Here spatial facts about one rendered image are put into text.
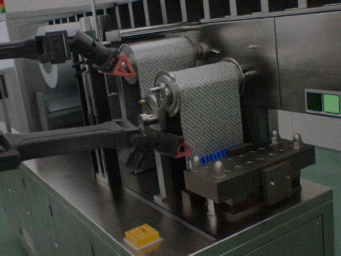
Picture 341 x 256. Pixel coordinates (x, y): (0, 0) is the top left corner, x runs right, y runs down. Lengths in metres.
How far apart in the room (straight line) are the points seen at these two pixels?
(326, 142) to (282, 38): 3.15
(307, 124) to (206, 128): 3.26
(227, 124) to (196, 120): 0.13
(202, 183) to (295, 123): 3.50
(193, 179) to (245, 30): 0.55
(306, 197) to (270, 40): 0.50
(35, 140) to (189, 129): 0.51
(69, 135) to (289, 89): 0.70
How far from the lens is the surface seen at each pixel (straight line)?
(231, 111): 1.43
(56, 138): 1.06
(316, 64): 1.32
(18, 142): 1.01
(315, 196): 1.40
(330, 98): 1.30
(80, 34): 1.21
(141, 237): 1.18
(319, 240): 1.47
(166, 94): 1.31
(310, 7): 1.35
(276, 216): 1.28
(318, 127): 4.50
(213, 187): 1.20
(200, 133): 1.36
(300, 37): 1.35
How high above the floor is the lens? 1.47
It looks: 14 degrees down
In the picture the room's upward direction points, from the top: 8 degrees counter-clockwise
